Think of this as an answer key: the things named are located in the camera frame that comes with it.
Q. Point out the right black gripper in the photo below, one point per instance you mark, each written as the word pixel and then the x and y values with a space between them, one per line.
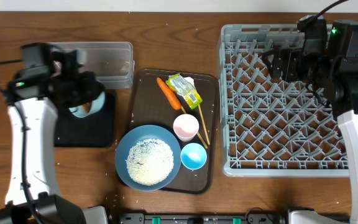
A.
pixel 292 56

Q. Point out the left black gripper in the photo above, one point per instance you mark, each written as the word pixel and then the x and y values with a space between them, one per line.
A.
pixel 92 91

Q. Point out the light blue bowl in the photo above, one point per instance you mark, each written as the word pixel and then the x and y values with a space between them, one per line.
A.
pixel 97 105

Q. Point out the dark blue plate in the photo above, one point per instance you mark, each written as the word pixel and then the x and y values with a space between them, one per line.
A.
pixel 138 134

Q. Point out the white rice pile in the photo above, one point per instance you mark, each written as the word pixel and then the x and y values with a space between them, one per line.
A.
pixel 150 161

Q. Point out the brown food scrap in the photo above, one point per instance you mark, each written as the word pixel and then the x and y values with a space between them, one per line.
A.
pixel 87 107

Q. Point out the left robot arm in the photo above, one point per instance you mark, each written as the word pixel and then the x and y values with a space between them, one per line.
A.
pixel 50 77

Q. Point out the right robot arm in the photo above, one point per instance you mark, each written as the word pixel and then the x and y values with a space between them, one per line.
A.
pixel 328 59

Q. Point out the grey dishwasher rack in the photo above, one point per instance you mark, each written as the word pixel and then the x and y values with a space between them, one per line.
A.
pixel 270 127

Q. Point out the clear plastic storage bin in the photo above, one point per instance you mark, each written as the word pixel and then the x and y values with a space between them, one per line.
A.
pixel 112 62

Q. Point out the black plastic tray bin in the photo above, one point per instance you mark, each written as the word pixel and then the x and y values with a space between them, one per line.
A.
pixel 94 130

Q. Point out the brown serving tray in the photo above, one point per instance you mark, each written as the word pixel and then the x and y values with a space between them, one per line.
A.
pixel 149 105

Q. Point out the green yellow snack wrapper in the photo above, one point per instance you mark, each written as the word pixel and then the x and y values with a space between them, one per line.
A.
pixel 184 86

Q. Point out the orange carrot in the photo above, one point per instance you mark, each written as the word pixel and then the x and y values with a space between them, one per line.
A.
pixel 169 94

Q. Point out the pink cup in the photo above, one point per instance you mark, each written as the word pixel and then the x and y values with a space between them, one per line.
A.
pixel 186 127

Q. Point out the light blue cup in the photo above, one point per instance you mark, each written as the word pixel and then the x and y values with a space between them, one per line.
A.
pixel 193 156

